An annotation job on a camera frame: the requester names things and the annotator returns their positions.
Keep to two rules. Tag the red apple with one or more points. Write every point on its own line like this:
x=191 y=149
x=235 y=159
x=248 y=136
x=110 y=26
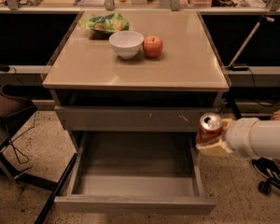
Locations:
x=152 y=46

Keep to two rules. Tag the white leaning stick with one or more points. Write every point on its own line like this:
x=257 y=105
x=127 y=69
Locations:
x=262 y=19

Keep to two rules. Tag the green chip bag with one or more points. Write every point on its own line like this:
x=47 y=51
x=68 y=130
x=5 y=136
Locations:
x=108 y=24

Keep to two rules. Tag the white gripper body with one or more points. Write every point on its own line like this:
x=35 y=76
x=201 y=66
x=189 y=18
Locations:
x=238 y=136

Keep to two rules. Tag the white bowl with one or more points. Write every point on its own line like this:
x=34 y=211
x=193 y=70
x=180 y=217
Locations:
x=126 y=44

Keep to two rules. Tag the black power adapter right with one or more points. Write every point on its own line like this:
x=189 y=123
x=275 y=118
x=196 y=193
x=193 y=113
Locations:
x=239 y=67

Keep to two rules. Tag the black striped sneaker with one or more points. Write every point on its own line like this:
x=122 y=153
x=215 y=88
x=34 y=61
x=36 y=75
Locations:
x=266 y=168

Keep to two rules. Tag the brown office chair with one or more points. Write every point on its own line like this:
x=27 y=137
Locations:
x=14 y=113

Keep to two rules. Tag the open grey middle drawer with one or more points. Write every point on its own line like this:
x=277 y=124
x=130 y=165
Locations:
x=140 y=173

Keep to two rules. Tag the black power adapter left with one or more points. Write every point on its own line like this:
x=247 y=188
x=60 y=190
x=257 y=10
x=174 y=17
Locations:
x=4 y=67

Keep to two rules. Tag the red coke can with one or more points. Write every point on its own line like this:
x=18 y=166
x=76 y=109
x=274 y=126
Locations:
x=210 y=128

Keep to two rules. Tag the black power adapter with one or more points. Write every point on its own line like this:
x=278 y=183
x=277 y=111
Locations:
x=239 y=67
x=4 y=67

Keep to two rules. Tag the grey drawer cabinet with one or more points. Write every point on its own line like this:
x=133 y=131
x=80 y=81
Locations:
x=95 y=90

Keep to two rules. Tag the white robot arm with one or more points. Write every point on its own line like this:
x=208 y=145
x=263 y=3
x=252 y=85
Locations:
x=265 y=137

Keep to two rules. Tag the black pole on floor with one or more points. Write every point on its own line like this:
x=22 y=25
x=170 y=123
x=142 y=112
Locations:
x=58 y=187

